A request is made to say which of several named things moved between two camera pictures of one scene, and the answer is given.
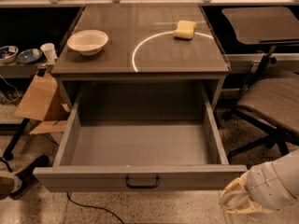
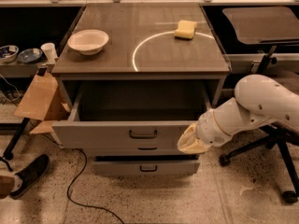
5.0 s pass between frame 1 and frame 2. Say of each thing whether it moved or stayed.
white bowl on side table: stayed
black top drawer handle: moved
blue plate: stayed
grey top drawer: moved
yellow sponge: stayed
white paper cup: stayed
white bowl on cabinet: stayed
